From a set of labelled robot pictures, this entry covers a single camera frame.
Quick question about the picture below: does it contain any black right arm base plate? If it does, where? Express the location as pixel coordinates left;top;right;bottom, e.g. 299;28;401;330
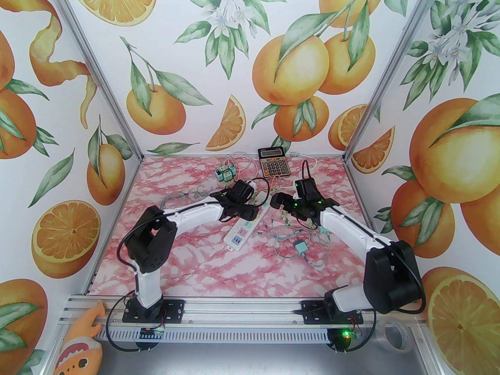
302;300;364;325

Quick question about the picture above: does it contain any white power strip cord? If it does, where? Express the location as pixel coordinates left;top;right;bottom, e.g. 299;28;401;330
291;152;319;179

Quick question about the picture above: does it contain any black controller with LED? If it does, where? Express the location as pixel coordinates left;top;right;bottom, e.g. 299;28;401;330
328;327;362;352

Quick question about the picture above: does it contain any green charging cable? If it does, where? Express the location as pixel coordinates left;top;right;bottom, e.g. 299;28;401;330
254;219;332;270

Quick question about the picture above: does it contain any beige desk calculator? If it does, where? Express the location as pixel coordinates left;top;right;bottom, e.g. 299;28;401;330
258;147;292;178

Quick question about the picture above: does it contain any aluminium frame rail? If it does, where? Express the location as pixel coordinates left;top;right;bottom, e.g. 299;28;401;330
59;293;430;345

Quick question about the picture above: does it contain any pale round socket cord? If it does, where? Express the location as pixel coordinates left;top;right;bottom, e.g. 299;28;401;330
225;153;254;179

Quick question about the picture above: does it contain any clear tape roll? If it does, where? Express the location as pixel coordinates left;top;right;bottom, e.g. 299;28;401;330
375;318;411;354

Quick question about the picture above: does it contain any orange plush fish toy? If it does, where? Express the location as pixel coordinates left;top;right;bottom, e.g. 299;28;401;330
53;301;105;375

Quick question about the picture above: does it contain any aluminium frame post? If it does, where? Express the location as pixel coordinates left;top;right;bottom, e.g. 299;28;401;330
46;0;144;163
343;0;450;163

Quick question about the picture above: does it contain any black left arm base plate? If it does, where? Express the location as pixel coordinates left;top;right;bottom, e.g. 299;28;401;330
122;298;185;323

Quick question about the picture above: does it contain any white power strip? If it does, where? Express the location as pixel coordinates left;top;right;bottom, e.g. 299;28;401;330
224;191;271;252

